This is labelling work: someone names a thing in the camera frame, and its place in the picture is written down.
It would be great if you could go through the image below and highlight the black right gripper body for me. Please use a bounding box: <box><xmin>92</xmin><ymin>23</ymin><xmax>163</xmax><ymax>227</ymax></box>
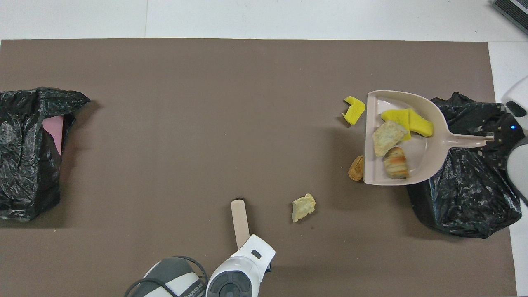
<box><xmin>495</xmin><ymin>121</ymin><xmax>525</xmax><ymax>146</ymax></box>

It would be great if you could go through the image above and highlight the beige plastic dustpan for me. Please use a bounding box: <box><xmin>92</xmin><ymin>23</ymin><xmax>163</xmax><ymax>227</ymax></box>
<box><xmin>363</xmin><ymin>90</ymin><xmax>495</xmax><ymax>186</ymax></box>

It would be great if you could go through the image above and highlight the pale foam piece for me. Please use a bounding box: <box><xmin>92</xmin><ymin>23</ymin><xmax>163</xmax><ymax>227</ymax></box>
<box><xmin>292</xmin><ymin>193</ymin><xmax>316</xmax><ymax>223</ymax></box>

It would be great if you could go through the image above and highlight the yellow sponge piece green layer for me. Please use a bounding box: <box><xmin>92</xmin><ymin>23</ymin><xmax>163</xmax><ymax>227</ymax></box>
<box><xmin>408</xmin><ymin>108</ymin><xmax>434</xmax><ymax>138</ymax></box>

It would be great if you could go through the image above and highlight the black trash bag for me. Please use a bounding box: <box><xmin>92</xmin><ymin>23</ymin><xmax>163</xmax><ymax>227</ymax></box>
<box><xmin>402</xmin><ymin>92</ymin><xmax>523</xmax><ymax>239</ymax></box>
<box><xmin>0</xmin><ymin>87</ymin><xmax>91</xmax><ymax>222</ymax></box>

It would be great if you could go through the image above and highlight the pink bin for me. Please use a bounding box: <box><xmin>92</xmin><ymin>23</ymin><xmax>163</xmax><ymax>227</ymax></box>
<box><xmin>42</xmin><ymin>115</ymin><xmax>64</xmax><ymax>156</ymax></box>

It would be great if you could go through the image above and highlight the grey ribbed device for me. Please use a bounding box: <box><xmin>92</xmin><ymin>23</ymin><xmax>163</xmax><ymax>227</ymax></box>
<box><xmin>492</xmin><ymin>0</ymin><xmax>528</xmax><ymax>35</ymax></box>

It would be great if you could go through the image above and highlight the yellow bent sponge piece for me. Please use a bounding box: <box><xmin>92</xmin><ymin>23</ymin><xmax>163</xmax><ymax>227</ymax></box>
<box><xmin>342</xmin><ymin>96</ymin><xmax>367</xmax><ymax>126</ymax></box>

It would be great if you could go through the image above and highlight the brown paper table mat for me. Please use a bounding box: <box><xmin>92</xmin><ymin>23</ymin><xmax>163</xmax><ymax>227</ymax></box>
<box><xmin>0</xmin><ymin>38</ymin><xmax>518</xmax><ymax>297</ymax></box>

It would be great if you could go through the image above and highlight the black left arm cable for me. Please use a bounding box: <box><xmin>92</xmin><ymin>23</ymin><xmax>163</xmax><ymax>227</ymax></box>
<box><xmin>124</xmin><ymin>255</ymin><xmax>209</xmax><ymax>297</ymax></box>

